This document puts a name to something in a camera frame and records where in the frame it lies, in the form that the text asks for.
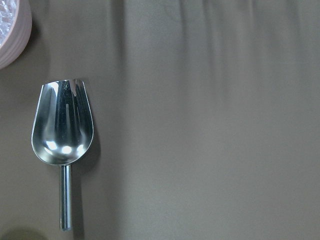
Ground metal ice scoop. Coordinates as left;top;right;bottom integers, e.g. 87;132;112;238
31;79;94;232

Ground pink bowl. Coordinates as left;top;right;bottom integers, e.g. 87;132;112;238
0;0;32;69

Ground clear ice cubes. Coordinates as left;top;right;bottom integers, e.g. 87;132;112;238
0;0;19;47

